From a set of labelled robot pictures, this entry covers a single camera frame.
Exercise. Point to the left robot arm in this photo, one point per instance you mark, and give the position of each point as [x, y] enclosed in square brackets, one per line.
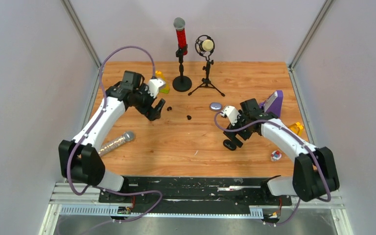
[79, 158]

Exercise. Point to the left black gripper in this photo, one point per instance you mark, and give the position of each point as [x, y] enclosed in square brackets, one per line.
[155, 113]

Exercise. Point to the small red white toy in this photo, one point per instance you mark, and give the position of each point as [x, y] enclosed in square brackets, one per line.
[275, 156]

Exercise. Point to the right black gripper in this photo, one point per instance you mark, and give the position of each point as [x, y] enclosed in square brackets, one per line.
[231, 135]

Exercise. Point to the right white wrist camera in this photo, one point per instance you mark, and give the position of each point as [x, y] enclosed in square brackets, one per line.
[231, 113]

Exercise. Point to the purple phone stand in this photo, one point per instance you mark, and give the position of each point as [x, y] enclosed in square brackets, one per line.
[278, 110]

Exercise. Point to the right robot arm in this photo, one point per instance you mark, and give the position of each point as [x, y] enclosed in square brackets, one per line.
[314, 173]

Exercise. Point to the white phone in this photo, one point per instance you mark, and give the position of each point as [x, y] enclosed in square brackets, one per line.
[271, 102]

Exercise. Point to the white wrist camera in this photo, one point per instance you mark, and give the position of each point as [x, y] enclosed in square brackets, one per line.
[154, 85]
[231, 113]

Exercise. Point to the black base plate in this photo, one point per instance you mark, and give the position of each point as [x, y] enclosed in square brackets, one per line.
[194, 195]

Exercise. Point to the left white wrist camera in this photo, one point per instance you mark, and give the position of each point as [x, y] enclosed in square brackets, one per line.
[154, 85]

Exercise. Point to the red microphone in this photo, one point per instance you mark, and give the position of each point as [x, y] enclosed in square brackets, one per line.
[179, 25]

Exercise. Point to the black tripod mic stand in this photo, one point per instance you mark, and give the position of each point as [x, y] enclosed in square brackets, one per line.
[206, 82]

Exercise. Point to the black round-base mic stand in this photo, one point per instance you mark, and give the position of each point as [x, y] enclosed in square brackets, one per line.
[181, 83]

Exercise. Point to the lavender earbud charging case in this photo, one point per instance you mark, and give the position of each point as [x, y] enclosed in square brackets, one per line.
[216, 107]

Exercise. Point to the black earbud charging case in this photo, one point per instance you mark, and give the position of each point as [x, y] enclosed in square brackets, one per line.
[229, 145]

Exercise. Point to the silver glitter microphone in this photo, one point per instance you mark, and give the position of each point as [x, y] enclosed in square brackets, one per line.
[126, 137]

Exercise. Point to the yellow toy vehicle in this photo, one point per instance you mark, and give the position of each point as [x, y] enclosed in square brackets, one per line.
[296, 128]

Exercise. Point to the cream condenser microphone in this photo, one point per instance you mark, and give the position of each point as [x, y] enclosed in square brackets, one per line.
[204, 46]

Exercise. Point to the yellow green toy block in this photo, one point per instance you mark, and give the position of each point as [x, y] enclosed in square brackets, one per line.
[165, 88]

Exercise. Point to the white cable duct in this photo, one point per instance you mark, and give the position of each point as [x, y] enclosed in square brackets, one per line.
[116, 210]

